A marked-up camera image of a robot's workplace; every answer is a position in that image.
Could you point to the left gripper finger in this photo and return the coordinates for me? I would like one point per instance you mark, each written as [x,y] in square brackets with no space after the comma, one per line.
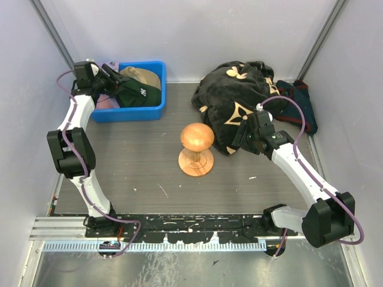
[115,76]
[121,92]

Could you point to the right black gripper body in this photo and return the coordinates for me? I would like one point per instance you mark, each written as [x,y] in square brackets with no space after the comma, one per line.
[249,143]

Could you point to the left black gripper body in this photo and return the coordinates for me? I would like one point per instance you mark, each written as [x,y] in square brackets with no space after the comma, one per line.
[105,84]

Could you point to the green NY cap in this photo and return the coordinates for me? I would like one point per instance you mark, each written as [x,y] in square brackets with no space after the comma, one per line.
[141,95]

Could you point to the beige cap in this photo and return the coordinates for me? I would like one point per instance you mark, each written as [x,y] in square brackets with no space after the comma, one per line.
[142,75]

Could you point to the wooden hat stand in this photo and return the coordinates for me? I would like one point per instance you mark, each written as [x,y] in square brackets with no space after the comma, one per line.
[196,158]

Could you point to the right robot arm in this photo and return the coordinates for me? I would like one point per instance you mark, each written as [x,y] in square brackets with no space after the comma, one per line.
[329,216]

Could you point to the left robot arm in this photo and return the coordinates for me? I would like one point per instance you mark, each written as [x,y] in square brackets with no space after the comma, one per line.
[71,150]

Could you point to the purple LA cap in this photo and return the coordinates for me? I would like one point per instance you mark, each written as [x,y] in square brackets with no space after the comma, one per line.
[114,65]

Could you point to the pink cap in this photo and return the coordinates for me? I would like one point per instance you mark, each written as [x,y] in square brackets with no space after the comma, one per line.
[105,102]

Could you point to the blue plastic bin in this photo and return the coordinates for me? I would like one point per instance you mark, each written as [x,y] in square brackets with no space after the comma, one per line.
[140,113]

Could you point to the black floral blanket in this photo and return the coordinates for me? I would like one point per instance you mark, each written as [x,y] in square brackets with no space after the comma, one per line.
[229,93]

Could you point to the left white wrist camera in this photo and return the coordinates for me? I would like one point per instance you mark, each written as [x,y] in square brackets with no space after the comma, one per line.
[94,66]

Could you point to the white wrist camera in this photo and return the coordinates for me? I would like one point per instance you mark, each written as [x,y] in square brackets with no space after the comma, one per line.
[259,108]
[94,66]

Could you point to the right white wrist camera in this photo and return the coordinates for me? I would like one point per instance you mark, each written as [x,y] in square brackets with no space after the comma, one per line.
[259,108]

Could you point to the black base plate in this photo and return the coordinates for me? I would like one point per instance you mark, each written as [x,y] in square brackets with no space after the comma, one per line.
[185,228]

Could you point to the white slotted cable duct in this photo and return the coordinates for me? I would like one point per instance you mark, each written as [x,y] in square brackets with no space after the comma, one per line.
[105,246]

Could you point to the aluminium front rail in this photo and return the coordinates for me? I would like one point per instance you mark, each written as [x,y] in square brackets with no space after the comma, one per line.
[59,226]

